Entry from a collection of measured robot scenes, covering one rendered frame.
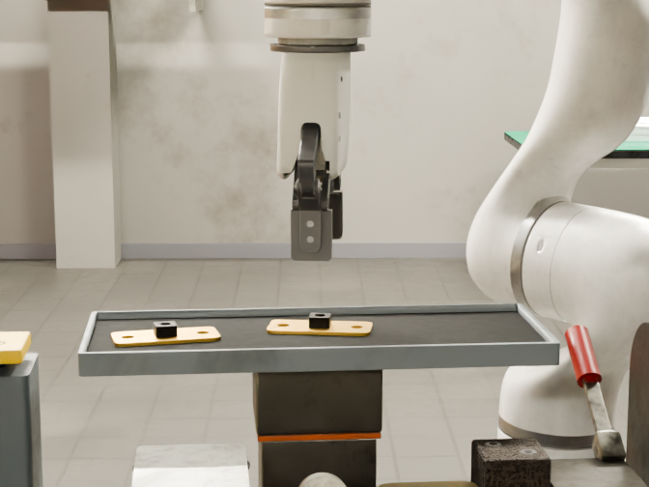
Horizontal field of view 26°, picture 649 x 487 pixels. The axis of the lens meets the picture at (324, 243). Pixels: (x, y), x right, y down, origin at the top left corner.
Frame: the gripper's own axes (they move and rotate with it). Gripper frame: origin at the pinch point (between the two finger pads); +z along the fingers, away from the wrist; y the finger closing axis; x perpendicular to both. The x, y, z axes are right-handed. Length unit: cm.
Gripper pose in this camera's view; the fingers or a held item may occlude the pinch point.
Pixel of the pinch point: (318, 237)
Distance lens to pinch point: 113.5
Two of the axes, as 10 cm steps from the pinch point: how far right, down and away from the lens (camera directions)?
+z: 0.0, 9.8, 1.8
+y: -1.0, 1.8, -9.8
